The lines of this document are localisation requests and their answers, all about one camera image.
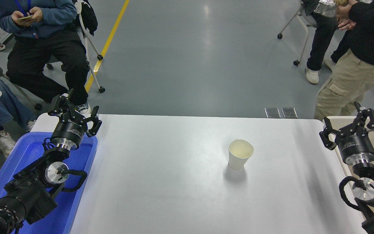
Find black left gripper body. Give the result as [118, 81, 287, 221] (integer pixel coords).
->
[51, 116, 89, 147]

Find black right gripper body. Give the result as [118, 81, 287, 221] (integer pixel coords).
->
[335, 133, 374, 163]

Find white paper cup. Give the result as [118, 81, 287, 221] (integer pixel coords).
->
[228, 139, 254, 171]

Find person's left hand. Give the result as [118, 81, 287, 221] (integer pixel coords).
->
[28, 7, 44, 23]

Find person's right hand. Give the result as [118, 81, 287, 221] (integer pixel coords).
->
[11, 11, 32, 27]

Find person's hand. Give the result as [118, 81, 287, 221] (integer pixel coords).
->
[335, 0, 358, 20]
[338, 19, 356, 31]

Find person in khaki trousers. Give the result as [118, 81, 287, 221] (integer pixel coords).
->
[314, 0, 374, 121]

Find blue plastic tray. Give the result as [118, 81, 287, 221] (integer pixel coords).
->
[0, 132, 98, 234]

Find seated person with phone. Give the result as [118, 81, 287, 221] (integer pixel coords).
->
[0, 0, 92, 114]

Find person in jeans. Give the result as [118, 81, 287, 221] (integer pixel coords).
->
[0, 56, 37, 160]

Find white-framed wheeled chair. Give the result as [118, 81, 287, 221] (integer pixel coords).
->
[33, 0, 106, 111]

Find black jacket on chair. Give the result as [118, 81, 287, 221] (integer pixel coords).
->
[73, 0, 98, 36]

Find seated person, white shoes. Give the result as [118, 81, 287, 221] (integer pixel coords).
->
[304, 0, 350, 85]

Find grey-framed wheeled chair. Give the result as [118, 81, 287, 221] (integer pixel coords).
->
[277, 0, 311, 67]

